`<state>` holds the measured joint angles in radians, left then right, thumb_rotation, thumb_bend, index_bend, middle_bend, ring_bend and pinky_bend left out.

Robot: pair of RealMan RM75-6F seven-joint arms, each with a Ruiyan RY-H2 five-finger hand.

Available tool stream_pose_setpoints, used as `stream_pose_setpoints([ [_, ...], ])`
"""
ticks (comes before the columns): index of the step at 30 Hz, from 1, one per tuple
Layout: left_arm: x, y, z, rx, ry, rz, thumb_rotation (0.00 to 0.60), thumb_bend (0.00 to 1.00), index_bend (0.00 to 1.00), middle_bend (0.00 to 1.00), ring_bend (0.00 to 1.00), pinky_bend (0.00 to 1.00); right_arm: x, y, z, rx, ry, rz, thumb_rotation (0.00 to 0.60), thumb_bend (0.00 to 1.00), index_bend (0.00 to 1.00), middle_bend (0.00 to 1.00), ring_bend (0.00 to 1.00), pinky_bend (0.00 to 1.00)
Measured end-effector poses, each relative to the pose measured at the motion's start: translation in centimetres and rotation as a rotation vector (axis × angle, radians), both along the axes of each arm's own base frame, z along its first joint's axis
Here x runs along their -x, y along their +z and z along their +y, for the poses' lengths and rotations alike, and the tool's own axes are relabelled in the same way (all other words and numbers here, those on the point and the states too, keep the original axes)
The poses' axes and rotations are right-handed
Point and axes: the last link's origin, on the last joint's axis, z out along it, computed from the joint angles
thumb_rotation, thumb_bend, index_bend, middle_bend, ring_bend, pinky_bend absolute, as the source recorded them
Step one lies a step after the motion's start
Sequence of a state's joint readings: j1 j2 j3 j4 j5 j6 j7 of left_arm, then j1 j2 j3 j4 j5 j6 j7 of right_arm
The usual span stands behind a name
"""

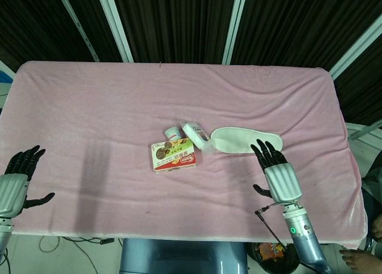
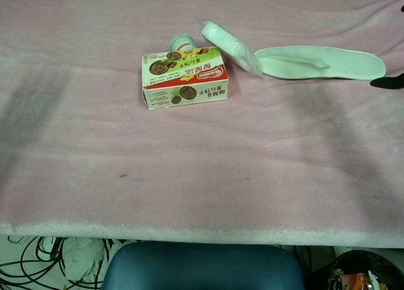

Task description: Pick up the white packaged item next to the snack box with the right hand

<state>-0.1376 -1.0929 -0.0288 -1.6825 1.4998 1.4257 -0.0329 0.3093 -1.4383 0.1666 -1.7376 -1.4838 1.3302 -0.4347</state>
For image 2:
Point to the small white medicine bottle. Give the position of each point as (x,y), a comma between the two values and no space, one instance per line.
(182,43)

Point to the pink fleece table blanket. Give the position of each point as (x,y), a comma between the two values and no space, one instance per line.
(202,163)

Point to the blue chair seat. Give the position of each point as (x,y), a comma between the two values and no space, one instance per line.
(202,268)

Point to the white disposable slipper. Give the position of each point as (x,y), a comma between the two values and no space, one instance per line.
(325,62)

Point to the black trash bin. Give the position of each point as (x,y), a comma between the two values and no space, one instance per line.
(369,271)

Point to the green red biscuit box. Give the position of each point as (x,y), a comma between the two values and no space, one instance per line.
(180,78)

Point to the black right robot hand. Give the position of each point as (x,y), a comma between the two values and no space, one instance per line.
(389,82)

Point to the white plastic bag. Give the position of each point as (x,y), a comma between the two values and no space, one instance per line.
(83,261)

